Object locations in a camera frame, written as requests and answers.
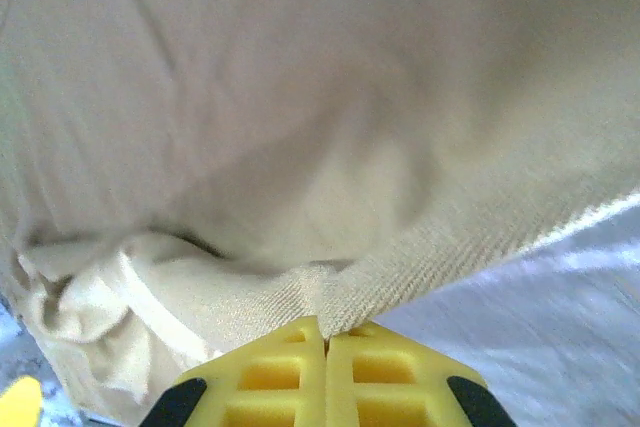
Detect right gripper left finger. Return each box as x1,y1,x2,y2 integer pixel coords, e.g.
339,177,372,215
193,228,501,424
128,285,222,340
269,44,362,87
142,315,327,427

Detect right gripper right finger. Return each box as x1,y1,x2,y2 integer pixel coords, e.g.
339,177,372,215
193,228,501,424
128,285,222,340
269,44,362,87
325,321,521,427

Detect tan trousers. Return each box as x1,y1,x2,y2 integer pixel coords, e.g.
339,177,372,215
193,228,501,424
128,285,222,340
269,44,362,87
0,0,640,423

